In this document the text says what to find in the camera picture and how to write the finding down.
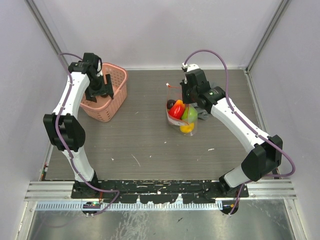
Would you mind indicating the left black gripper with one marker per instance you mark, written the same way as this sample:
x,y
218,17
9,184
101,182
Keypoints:
x,y
105,89

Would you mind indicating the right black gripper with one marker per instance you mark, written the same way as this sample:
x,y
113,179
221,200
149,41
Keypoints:
x,y
184,85

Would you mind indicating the pink plastic basket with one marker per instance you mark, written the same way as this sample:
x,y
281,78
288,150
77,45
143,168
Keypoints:
x,y
106,107

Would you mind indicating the green apple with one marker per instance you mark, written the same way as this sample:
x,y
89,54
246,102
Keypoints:
x,y
190,115

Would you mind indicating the dark purple mangosteen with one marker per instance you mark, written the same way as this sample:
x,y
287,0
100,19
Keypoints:
x,y
170,103

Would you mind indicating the red yellow mango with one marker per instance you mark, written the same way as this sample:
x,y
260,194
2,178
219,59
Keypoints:
x,y
177,110

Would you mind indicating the clear zip top bag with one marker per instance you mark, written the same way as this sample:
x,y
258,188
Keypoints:
x,y
174,92

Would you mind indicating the yellow pear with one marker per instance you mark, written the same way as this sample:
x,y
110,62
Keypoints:
x,y
187,128

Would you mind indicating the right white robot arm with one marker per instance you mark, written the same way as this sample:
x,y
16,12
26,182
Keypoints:
x,y
263,151

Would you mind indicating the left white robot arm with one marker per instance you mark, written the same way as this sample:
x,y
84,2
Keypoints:
x,y
85,79

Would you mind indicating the grey cloth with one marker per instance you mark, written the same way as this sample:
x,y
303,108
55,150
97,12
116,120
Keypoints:
x,y
202,113

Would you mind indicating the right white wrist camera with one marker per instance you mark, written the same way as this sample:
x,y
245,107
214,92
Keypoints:
x,y
189,67

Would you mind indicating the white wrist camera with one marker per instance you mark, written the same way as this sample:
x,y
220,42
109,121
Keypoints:
x,y
189,67
99,67

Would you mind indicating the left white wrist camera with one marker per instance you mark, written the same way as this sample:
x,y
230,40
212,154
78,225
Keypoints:
x,y
99,67

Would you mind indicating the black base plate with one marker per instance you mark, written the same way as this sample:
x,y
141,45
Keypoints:
x,y
155,191

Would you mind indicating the left aluminium frame post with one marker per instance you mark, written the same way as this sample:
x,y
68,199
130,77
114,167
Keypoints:
x,y
42,16

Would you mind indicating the aluminium frame post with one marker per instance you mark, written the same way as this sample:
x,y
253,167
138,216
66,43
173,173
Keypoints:
x,y
42,16
279,12

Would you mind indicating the slotted cable duct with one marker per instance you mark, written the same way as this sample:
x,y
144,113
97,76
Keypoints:
x,y
93,206

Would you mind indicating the right aluminium frame post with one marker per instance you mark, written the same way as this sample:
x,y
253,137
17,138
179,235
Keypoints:
x,y
279,12

